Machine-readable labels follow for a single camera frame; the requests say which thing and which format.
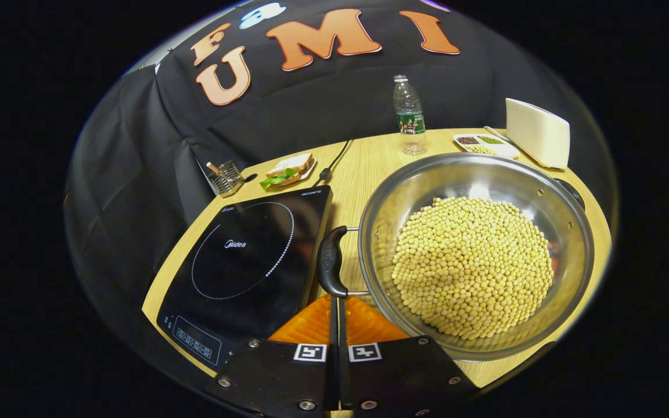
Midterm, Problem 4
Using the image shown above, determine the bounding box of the black induction cooktop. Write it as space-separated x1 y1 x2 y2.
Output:
156 186 334 367

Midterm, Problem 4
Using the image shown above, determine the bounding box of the black power cable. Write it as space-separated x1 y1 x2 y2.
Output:
313 139 354 188

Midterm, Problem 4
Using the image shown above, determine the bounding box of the white toaster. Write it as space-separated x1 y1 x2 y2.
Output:
505 98 571 170

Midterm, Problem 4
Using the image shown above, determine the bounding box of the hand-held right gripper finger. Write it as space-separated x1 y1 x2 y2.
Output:
337 295 479 417
203 293 339 417

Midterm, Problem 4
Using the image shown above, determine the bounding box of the sandwich with lettuce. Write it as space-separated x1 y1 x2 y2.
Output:
260 153 315 191

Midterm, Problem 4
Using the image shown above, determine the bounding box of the wire mesh holder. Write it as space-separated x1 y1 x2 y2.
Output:
206 160 246 198

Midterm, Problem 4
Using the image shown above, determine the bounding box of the steel pot with black handles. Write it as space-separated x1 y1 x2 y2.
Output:
317 152 595 362

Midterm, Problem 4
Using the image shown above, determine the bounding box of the clear plastic water bottle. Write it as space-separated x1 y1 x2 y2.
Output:
393 74 428 156

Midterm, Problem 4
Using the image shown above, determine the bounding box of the pile of soybeans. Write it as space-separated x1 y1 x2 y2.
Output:
391 196 555 340

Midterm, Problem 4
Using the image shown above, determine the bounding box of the white divided dish of beans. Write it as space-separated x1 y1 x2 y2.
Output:
452 134 521 159

